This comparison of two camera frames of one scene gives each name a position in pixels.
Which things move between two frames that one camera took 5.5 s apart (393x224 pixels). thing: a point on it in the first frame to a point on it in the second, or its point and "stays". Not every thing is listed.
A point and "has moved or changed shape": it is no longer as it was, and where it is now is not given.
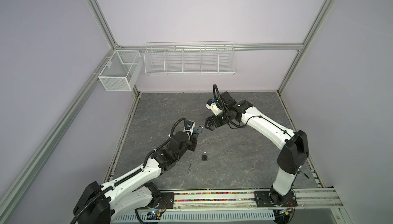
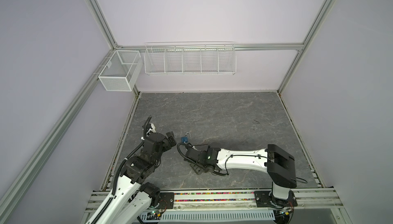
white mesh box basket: (122, 70) stays
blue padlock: (197, 131) has moved or changed shape
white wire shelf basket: (186, 58) stays
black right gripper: (217, 124) to (197, 171)
